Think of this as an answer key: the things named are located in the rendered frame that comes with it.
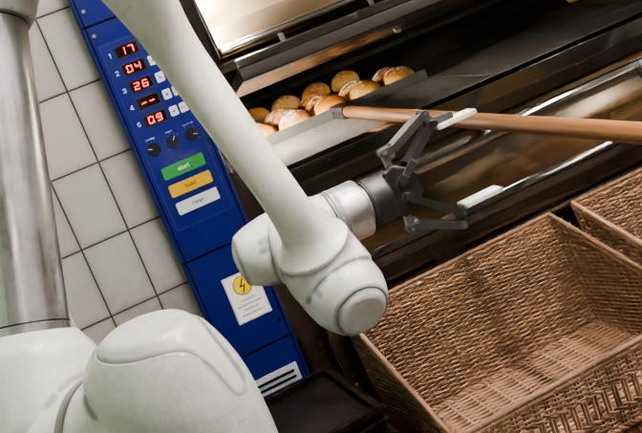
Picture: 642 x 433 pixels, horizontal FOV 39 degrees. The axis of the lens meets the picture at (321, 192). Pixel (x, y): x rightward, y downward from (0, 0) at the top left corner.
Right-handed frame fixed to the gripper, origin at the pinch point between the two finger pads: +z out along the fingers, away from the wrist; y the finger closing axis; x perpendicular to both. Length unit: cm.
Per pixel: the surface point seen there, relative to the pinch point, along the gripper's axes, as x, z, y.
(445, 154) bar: -20.4, 3.2, 3.0
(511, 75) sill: -57, 40, 2
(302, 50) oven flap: -43.6, -8.0, -22.1
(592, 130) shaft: 16.5, 10.1, -0.3
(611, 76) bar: -19.8, 39.7, 2.7
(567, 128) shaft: 10.0, 10.1, -0.3
